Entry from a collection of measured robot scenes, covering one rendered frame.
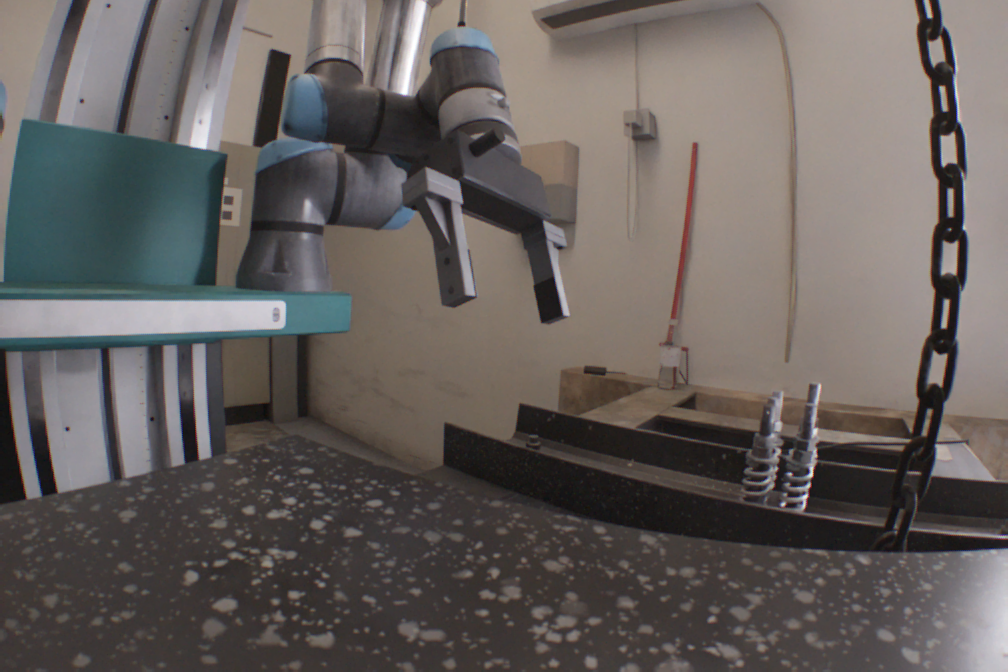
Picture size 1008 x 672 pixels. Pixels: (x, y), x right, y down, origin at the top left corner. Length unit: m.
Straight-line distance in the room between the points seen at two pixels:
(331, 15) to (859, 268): 1.44
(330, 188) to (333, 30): 0.24
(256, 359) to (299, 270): 2.31
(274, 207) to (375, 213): 0.16
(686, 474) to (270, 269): 0.69
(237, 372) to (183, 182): 2.25
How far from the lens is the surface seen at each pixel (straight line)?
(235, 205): 2.90
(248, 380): 2.99
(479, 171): 0.42
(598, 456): 0.83
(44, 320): 0.57
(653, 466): 0.80
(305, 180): 0.72
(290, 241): 0.71
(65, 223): 0.73
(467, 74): 0.51
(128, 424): 0.88
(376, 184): 0.75
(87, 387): 0.85
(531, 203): 0.47
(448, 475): 0.75
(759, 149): 1.64
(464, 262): 0.36
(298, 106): 0.54
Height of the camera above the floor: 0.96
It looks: 2 degrees down
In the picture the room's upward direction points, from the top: 3 degrees clockwise
